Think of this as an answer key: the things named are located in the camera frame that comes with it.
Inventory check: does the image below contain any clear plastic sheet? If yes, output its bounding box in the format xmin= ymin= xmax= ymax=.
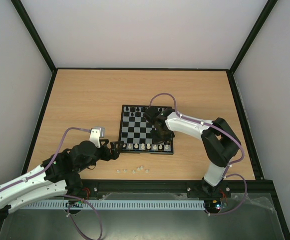
xmin=231 ymin=193 xmax=277 ymax=214

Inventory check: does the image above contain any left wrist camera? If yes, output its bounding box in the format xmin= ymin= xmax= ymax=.
xmin=89 ymin=126 xmax=105 ymax=148

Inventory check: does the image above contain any black frame post back left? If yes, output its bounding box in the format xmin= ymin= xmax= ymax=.
xmin=11 ymin=0 xmax=56 ymax=73

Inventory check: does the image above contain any black silver chess board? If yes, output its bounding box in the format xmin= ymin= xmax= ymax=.
xmin=118 ymin=104 xmax=174 ymax=155

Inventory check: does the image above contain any black front frame rail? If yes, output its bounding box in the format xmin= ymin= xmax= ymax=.
xmin=6 ymin=177 xmax=275 ymax=201

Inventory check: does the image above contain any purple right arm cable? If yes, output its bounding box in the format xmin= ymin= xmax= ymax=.
xmin=149 ymin=93 xmax=248 ymax=217

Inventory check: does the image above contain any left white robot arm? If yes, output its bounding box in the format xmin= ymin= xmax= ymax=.
xmin=0 ymin=139 xmax=124 ymax=221

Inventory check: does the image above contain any black frame post back right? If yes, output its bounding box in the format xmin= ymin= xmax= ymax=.
xmin=228 ymin=0 xmax=278 ymax=76

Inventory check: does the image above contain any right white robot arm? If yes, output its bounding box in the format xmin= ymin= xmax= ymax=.
xmin=144 ymin=106 xmax=242 ymax=196

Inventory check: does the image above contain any black frame post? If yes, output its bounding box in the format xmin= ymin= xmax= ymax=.
xmin=11 ymin=0 xmax=56 ymax=73
xmin=228 ymin=0 xmax=278 ymax=76

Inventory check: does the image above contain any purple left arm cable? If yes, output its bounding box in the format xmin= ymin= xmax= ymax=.
xmin=0 ymin=127 xmax=103 ymax=240

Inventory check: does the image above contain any black frame rail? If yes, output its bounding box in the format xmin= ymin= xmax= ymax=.
xmin=6 ymin=177 xmax=275 ymax=201
xmin=226 ymin=70 xmax=265 ymax=181
xmin=21 ymin=69 xmax=58 ymax=175

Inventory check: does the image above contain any black right frame rail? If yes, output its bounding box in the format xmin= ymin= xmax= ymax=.
xmin=226 ymin=70 xmax=265 ymax=181

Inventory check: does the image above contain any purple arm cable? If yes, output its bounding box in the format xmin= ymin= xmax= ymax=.
xmin=149 ymin=93 xmax=248 ymax=217
xmin=0 ymin=127 xmax=103 ymax=240

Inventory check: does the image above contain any black left frame rail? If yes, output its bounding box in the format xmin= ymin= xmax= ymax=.
xmin=21 ymin=69 xmax=58 ymax=175

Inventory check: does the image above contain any white slotted cable duct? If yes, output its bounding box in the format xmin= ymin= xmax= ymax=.
xmin=22 ymin=199 xmax=205 ymax=211

